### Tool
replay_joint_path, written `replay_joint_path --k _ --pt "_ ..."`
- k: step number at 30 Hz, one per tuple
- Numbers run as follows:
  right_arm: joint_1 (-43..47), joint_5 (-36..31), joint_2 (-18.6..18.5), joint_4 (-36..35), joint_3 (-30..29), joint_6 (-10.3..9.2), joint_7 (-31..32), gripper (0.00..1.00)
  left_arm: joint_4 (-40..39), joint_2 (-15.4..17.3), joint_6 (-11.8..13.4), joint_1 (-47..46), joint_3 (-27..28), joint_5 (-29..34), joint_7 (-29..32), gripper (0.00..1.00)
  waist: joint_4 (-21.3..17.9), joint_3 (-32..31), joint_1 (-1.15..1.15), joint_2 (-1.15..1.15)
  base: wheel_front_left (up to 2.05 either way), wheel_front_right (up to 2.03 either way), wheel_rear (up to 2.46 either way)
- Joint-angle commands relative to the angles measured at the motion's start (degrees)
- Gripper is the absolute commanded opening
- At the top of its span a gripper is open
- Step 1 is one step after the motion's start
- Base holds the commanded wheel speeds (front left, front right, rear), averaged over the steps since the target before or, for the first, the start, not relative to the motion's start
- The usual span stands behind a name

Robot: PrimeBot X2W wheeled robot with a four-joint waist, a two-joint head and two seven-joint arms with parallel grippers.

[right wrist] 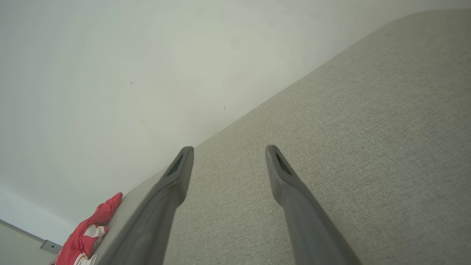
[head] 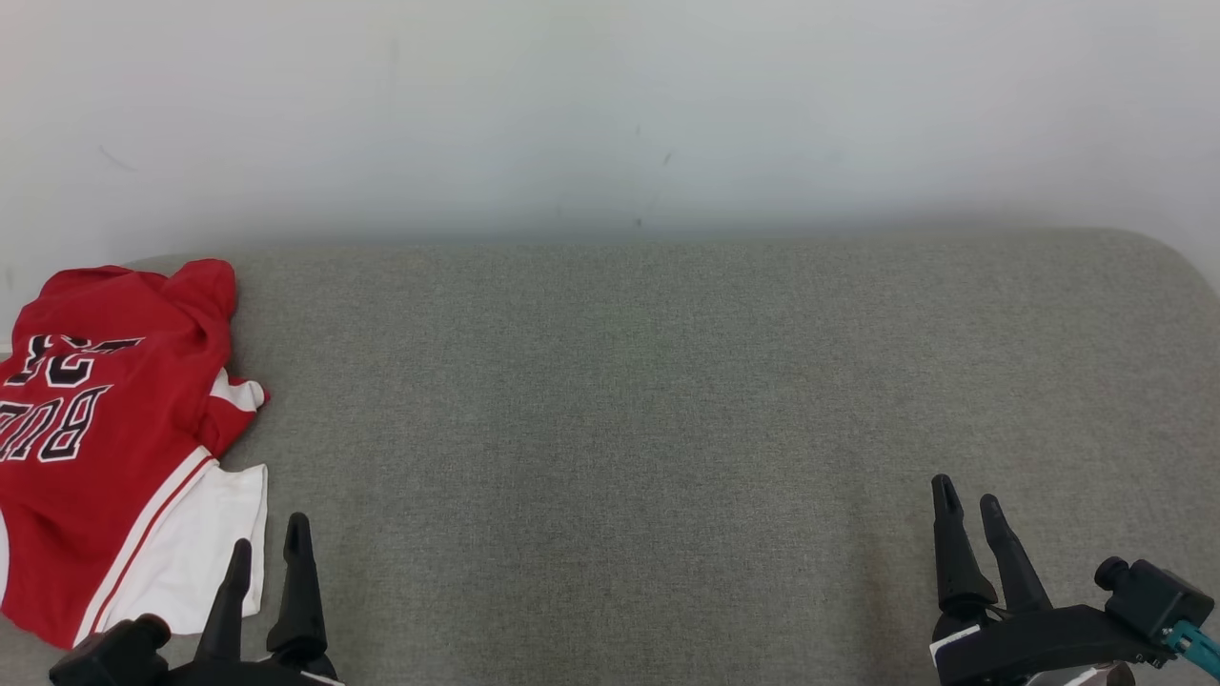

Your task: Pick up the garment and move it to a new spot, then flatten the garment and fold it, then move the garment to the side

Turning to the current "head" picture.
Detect red basketball jersey white sleeves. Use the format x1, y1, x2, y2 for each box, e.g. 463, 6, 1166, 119
0, 258, 270, 651

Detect black cable with teal plug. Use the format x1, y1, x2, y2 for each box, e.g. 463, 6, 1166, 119
1165, 619, 1220, 679

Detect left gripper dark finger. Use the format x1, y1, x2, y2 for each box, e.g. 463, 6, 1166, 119
266, 513, 336, 669
194, 538, 254, 664

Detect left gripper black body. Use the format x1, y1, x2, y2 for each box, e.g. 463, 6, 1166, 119
162, 656, 346, 686

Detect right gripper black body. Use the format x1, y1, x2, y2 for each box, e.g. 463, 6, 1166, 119
929, 604, 1169, 686

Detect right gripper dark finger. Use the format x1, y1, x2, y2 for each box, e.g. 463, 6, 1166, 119
931, 474, 999, 616
980, 493, 1054, 616

